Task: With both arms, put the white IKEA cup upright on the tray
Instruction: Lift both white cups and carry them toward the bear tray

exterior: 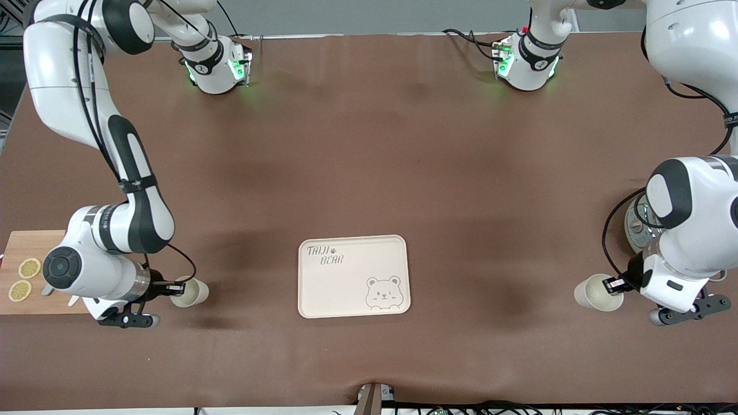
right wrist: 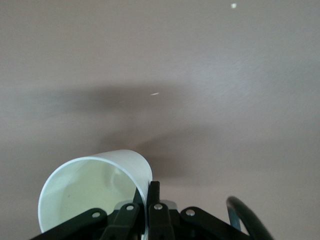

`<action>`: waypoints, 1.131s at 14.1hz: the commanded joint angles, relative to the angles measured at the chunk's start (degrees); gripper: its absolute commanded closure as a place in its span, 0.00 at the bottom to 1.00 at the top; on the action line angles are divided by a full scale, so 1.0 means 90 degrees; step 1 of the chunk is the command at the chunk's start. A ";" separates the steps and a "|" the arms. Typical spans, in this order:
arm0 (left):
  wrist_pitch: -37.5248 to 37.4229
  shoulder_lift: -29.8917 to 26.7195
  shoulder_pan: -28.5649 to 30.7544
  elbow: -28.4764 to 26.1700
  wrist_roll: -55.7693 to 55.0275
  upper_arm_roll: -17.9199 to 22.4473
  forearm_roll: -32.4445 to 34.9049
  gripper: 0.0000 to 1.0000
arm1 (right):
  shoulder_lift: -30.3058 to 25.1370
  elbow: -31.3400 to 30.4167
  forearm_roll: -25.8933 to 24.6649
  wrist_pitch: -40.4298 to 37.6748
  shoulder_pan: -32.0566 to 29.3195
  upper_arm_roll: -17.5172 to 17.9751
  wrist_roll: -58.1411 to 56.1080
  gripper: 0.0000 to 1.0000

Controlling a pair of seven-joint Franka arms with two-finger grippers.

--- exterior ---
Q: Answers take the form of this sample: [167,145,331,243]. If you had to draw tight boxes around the cream bear print tray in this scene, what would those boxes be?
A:
[298,235,412,319]

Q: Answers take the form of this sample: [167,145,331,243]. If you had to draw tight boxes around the glass pot lid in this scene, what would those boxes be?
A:
[641,229,664,259]

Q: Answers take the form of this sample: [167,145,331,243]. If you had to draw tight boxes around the wooden cutting board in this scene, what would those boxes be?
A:
[0,231,91,316]

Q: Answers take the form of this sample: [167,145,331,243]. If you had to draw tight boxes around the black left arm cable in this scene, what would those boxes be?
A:
[601,26,734,283]

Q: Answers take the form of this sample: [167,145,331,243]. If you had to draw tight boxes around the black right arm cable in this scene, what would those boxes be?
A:
[69,0,198,286]

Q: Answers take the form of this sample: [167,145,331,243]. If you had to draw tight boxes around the brown table edge post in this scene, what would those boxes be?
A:
[356,383,396,415]

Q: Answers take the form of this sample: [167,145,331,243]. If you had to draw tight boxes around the black arm base cable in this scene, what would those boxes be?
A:
[216,0,240,37]

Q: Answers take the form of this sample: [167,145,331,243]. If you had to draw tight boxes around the black arm base cables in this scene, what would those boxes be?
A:
[441,28,509,62]

